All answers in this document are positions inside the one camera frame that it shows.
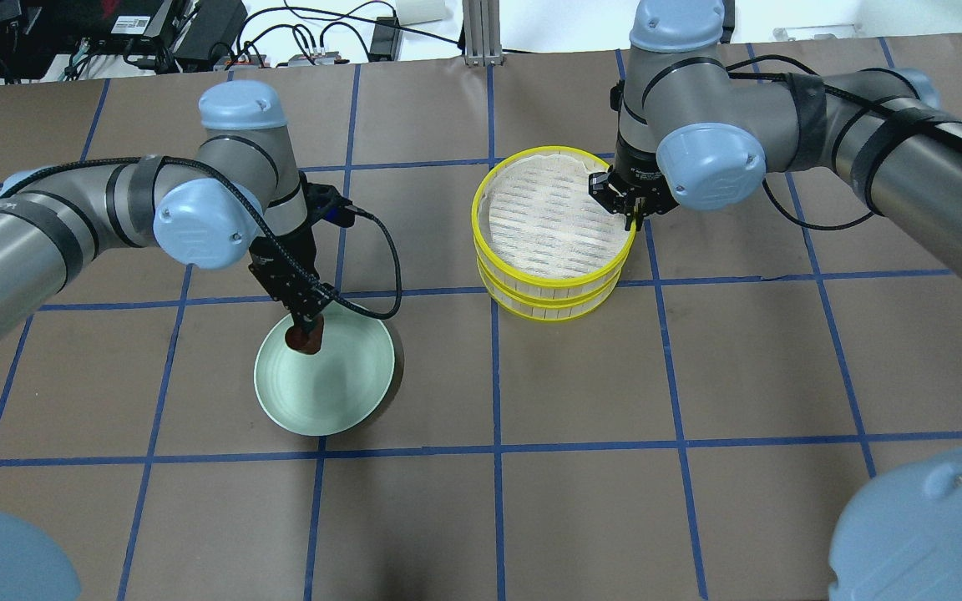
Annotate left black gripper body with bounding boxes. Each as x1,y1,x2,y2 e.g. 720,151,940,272
249,242,335,322

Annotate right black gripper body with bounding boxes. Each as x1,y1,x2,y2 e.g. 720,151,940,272
588,166,680,220

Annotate brown bun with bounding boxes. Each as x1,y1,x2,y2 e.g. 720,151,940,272
284,315,325,356

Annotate yellow steamer layer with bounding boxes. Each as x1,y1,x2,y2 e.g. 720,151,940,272
470,145,636,289
477,264,618,322

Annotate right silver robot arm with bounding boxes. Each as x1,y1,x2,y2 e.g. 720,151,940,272
588,1,962,279

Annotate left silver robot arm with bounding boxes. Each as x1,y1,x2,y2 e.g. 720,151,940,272
0,79,351,339

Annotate green round plate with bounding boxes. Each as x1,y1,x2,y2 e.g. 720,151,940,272
252,311,402,437

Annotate black power adapter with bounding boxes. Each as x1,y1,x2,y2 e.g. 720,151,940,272
173,1,248,73

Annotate black laptop red logo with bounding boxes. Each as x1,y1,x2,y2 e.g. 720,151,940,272
0,1,195,83

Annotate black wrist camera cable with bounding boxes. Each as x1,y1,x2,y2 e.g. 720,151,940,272
47,155,403,321

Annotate aluminium frame post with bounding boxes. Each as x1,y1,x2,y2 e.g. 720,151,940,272
461,0,505,68

